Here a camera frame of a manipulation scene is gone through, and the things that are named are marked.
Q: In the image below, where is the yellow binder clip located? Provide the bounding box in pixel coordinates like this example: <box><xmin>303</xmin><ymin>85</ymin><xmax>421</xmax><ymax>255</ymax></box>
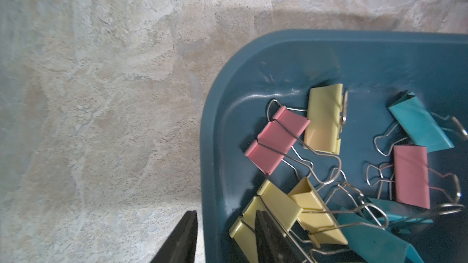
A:
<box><xmin>287</xmin><ymin>177</ymin><xmax>390</xmax><ymax>246</ymax></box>
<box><xmin>304</xmin><ymin>84</ymin><xmax>347</xmax><ymax>155</ymax></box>
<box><xmin>229</xmin><ymin>180</ymin><xmax>303</xmax><ymax>263</ymax></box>

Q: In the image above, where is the pink binder clip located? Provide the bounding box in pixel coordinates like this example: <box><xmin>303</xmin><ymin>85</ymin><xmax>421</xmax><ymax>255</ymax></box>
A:
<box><xmin>366</xmin><ymin>145</ymin><xmax>461</xmax><ymax>209</ymax></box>
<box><xmin>244</xmin><ymin>99</ymin><xmax>342</xmax><ymax>186</ymax></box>

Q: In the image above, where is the yellow binder clip upper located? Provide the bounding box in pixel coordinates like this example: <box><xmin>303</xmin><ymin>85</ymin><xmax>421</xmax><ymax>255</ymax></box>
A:
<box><xmin>304</xmin><ymin>84</ymin><xmax>347</xmax><ymax>155</ymax></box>

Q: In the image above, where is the yellow binder clip middle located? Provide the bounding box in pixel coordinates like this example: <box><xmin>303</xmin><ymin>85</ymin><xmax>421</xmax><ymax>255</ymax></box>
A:
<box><xmin>287</xmin><ymin>177</ymin><xmax>390</xmax><ymax>246</ymax></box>

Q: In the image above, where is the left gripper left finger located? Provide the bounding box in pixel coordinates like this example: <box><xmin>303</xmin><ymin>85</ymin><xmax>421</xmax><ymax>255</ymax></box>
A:
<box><xmin>151</xmin><ymin>211</ymin><xmax>198</xmax><ymax>263</ymax></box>

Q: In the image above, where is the teal plastic storage box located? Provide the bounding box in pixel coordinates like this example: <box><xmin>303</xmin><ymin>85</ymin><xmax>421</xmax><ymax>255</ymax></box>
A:
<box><xmin>201</xmin><ymin>30</ymin><xmax>468</xmax><ymax>263</ymax></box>

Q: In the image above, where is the teal binder clip large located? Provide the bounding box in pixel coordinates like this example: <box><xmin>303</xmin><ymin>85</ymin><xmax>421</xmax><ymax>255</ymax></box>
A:
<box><xmin>308</xmin><ymin>207</ymin><xmax>425</xmax><ymax>263</ymax></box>

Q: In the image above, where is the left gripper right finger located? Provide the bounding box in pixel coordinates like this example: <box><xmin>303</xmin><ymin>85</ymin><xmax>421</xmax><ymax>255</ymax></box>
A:
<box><xmin>255</xmin><ymin>210</ymin><xmax>302</xmax><ymax>263</ymax></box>

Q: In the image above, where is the teal binder clip small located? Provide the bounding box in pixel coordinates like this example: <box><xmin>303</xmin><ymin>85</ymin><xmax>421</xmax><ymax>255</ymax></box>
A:
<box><xmin>373</xmin><ymin>92</ymin><xmax>468</xmax><ymax>157</ymax></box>

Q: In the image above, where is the yellow binder clip lower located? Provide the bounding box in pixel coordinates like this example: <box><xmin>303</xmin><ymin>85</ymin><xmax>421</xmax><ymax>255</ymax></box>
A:
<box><xmin>229</xmin><ymin>180</ymin><xmax>303</xmax><ymax>263</ymax></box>

